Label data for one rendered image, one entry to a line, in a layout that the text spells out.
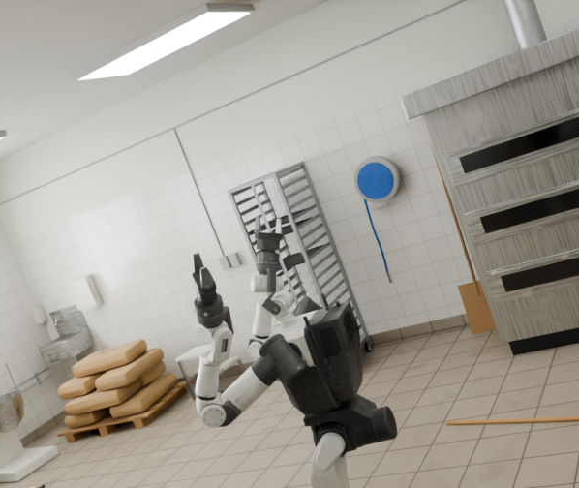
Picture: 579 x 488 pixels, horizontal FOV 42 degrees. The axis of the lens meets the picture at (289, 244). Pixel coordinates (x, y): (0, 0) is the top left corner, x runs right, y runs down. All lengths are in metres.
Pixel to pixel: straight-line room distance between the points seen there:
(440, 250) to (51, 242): 4.37
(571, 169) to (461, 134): 0.75
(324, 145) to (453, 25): 1.49
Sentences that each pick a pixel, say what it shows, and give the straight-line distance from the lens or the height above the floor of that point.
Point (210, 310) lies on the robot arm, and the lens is 2.33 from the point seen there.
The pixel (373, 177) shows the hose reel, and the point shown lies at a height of 1.48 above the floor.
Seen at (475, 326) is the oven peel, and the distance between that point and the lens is 6.46.
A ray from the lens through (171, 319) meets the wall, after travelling 8.11.
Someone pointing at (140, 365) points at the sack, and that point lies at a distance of 7.63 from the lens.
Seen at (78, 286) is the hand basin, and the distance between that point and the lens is 8.58.
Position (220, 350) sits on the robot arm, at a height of 1.43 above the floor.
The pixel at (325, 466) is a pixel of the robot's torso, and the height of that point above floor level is 0.87.
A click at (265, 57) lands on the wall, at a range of 6.93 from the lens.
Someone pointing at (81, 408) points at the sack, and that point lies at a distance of 7.83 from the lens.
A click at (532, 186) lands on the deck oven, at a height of 1.15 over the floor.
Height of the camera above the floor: 1.92
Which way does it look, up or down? 6 degrees down
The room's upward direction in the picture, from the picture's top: 21 degrees counter-clockwise
